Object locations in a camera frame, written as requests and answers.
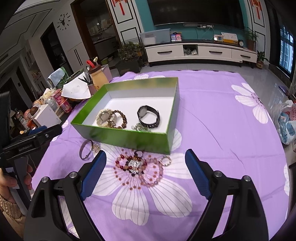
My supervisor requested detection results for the red knot wall hanging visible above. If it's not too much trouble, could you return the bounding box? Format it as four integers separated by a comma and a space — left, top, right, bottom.
251, 0, 263, 20
112, 0, 126, 15

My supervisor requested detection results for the brown wooden bead bracelet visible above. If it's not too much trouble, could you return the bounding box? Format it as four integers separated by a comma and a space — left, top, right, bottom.
109, 110, 127, 129

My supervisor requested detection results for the black wall clock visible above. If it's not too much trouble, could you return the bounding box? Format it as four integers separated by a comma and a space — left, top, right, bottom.
57, 13, 71, 30

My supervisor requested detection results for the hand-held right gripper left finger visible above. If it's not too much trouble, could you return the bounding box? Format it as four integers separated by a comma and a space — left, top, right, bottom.
24, 150, 107, 241

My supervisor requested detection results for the purple floral tablecloth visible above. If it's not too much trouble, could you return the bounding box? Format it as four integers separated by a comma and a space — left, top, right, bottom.
31, 70, 290, 241

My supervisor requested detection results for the green cardboard box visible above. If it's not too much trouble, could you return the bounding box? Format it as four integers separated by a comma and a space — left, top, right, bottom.
70, 77, 180, 155

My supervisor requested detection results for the white cardboard box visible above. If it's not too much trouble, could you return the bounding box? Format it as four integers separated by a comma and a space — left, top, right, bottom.
32, 104, 62, 127

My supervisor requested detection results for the white plastic bag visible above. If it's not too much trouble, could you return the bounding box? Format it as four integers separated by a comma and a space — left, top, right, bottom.
270, 100, 296, 145

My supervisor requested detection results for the tall potted plant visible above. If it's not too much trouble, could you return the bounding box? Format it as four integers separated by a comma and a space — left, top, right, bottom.
244, 27, 260, 51

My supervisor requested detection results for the pink carton pack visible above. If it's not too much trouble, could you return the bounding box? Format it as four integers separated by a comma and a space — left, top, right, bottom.
53, 89, 72, 114

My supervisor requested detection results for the dark glass bottle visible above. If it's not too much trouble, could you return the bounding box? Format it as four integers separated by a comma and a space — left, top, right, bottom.
14, 108, 25, 129

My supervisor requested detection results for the silver bangle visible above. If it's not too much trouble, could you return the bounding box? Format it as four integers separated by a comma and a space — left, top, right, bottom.
79, 139, 94, 160

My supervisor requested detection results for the red and pink bead bracelet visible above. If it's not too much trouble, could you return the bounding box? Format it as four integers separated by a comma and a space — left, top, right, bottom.
114, 155, 148, 178

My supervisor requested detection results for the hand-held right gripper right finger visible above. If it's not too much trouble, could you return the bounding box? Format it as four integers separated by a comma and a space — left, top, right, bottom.
185, 149, 270, 241

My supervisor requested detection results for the dark window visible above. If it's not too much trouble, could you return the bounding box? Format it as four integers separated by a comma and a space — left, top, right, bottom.
279, 23, 295, 75

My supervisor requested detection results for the gold wristwatch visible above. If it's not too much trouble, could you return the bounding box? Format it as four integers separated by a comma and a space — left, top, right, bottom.
96, 108, 118, 127

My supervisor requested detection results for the yellow and white box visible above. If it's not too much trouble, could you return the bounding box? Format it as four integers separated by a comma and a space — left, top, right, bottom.
221, 32, 238, 44

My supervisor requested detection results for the translucent storage bin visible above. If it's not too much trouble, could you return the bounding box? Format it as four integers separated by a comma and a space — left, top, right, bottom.
139, 29, 171, 45

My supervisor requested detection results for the potted plant black planter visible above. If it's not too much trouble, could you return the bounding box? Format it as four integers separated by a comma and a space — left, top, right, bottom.
116, 42, 145, 76

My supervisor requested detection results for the light blue cloth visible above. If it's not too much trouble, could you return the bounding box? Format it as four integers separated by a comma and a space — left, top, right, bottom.
46, 67, 65, 88

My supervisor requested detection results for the white paper sheet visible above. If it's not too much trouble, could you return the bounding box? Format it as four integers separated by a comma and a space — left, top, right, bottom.
60, 79, 92, 100

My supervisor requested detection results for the black television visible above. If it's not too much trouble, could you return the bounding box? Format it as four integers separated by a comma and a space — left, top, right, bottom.
147, 0, 245, 29

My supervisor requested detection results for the black wristwatch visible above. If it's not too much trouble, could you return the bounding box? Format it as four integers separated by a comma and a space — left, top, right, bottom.
137, 105, 160, 128

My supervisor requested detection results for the beige jar brown lid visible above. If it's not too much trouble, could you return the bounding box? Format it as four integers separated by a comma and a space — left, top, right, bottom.
88, 65, 110, 91

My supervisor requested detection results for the small potted plant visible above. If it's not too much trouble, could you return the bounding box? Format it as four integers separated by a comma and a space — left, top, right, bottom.
255, 51, 270, 69

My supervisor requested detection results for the green plastic basket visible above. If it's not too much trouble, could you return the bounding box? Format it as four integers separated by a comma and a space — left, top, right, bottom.
55, 68, 84, 90

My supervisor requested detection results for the green jade pendant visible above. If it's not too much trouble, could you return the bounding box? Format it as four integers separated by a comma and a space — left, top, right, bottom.
132, 123, 151, 132

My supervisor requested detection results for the grey plastic bin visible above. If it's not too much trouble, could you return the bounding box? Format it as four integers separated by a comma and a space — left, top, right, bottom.
100, 64, 113, 83

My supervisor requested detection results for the person's left hand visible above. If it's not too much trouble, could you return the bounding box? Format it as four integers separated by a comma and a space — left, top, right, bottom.
0, 164, 33, 204

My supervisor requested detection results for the white television cabinet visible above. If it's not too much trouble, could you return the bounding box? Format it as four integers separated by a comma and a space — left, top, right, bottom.
144, 39, 258, 68

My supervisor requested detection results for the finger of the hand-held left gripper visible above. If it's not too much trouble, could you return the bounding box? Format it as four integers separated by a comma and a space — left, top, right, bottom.
35, 125, 63, 145
22, 126, 47, 139

